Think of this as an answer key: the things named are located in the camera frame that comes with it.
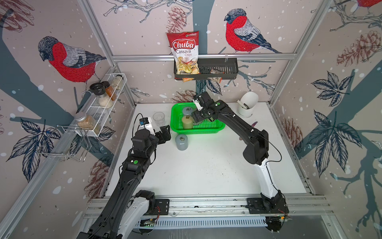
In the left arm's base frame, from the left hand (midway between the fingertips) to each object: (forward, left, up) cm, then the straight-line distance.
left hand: (164, 124), depth 75 cm
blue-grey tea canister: (+1, -8, -19) cm, 21 cm away
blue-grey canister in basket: (+25, -11, -17) cm, 31 cm away
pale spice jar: (+26, +31, +8) cm, 41 cm away
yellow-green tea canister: (+15, -11, -17) cm, 25 cm away
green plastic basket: (+19, -2, -18) cm, 27 cm away
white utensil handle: (+31, -53, -19) cm, 64 cm away
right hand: (+15, -17, -8) cm, 24 cm away
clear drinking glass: (+20, +10, -21) cm, 31 cm away
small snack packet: (+36, -27, +8) cm, 46 cm away
